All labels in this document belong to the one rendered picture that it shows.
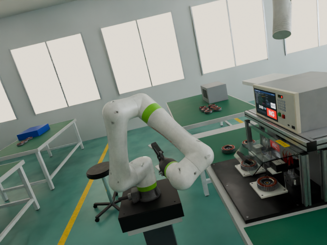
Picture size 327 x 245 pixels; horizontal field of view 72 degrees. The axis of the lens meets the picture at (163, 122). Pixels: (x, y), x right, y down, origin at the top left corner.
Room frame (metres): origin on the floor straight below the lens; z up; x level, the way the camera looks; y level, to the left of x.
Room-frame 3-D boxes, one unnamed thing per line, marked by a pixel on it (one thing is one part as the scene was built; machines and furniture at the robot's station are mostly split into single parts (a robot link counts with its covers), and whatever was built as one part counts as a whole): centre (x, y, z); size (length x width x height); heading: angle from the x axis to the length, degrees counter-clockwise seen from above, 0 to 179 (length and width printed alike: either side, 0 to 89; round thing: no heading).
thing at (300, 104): (1.23, -0.82, 1.22); 0.44 x 0.39 x 0.20; 0
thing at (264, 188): (1.12, -0.50, 0.80); 0.11 x 0.11 x 0.04
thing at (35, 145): (4.28, 2.41, 0.38); 1.90 x 0.90 x 0.75; 0
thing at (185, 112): (3.62, -0.69, 0.38); 1.85 x 1.10 x 0.75; 0
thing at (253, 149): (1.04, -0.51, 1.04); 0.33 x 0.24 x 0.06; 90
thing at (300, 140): (1.25, -0.82, 1.09); 0.68 x 0.44 x 0.05; 0
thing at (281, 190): (1.12, -0.50, 0.78); 0.15 x 0.15 x 0.01; 0
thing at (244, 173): (1.37, -0.50, 0.78); 0.15 x 0.15 x 0.01; 0
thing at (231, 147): (1.75, -0.48, 0.77); 0.11 x 0.11 x 0.04
